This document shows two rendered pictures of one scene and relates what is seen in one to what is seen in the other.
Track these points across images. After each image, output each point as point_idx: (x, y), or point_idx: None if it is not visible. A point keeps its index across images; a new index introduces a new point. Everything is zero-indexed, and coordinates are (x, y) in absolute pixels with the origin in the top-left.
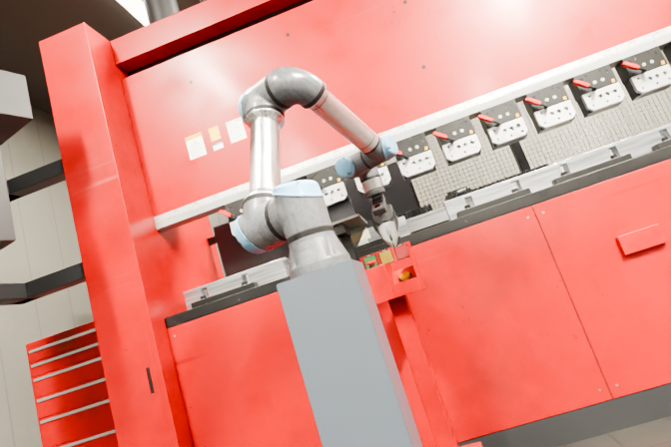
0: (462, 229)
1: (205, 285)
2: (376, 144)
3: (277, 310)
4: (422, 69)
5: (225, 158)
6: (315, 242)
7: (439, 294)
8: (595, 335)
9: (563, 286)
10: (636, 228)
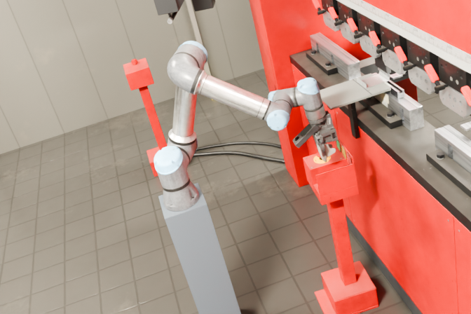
0: (409, 176)
1: (317, 42)
2: (262, 118)
3: (326, 107)
4: None
5: None
6: (164, 194)
7: (392, 197)
8: None
9: (455, 286)
10: None
